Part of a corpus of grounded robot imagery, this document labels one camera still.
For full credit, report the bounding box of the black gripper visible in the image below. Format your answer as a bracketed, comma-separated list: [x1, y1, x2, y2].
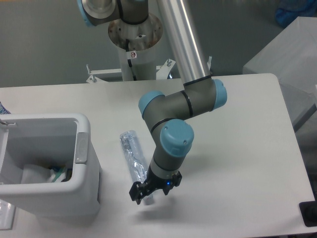
[129, 167, 182, 205]

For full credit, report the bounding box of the crushed clear plastic bottle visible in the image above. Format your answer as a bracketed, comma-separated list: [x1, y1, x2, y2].
[119, 129, 156, 206]

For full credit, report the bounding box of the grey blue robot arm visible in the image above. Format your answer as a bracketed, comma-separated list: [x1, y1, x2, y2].
[77, 0, 227, 203]

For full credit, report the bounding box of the white trash can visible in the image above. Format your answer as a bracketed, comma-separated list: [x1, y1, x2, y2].
[0, 113, 102, 217]

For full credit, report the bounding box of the black device at table edge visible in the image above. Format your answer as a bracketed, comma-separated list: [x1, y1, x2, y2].
[299, 201, 317, 227]

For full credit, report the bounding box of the blue white packet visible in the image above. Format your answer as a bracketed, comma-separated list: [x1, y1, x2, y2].
[0, 102, 11, 115]

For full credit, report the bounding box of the grey side table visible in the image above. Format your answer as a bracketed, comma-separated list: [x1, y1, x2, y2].
[242, 17, 317, 130]

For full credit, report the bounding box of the blue plastic bag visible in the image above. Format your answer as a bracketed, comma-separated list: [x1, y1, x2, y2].
[274, 0, 317, 28]

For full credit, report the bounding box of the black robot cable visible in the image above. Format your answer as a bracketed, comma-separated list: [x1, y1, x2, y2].
[125, 38, 138, 81]

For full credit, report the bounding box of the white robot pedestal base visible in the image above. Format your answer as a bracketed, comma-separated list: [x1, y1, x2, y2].
[86, 13, 176, 83]

